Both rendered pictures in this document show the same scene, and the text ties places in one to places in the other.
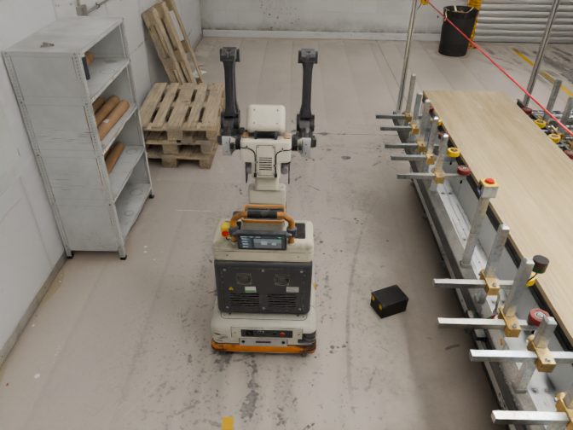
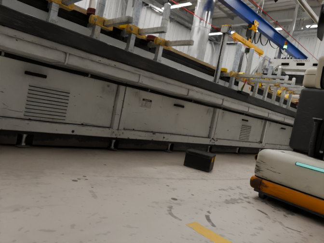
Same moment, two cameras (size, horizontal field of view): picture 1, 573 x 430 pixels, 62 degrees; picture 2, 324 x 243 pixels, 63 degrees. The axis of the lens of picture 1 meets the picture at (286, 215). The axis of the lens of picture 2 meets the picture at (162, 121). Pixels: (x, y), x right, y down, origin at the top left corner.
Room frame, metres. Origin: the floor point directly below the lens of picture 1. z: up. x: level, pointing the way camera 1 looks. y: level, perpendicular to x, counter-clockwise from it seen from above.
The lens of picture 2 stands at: (3.97, 0.45, 0.39)
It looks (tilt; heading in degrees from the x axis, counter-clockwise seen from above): 3 degrees down; 225
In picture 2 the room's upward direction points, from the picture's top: 11 degrees clockwise
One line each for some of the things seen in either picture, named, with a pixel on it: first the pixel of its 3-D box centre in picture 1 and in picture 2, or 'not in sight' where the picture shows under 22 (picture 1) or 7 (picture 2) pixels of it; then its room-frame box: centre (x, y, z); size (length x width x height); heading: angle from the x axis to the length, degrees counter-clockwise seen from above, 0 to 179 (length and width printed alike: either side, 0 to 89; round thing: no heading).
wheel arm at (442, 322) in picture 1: (489, 324); (255, 81); (1.42, -0.87, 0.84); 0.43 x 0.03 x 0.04; 90
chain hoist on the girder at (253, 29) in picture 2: not in sight; (251, 33); (-2.90, -3.54, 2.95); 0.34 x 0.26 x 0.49; 0
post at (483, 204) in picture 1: (474, 231); (220, 58); (1.97, -0.96, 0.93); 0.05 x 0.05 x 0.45; 0
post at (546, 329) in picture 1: (530, 362); (257, 82); (1.21, -0.95, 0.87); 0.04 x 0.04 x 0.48; 0
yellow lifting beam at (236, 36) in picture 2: not in sight; (249, 44); (-2.90, -3.54, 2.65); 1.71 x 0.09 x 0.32; 0
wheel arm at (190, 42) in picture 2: (431, 177); (168, 44); (2.67, -0.92, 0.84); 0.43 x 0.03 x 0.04; 90
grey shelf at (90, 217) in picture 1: (95, 140); not in sight; (3.24, 1.43, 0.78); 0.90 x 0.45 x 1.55; 0
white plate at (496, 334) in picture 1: (492, 327); (244, 88); (1.49, -0.93, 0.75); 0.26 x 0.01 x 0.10; 0
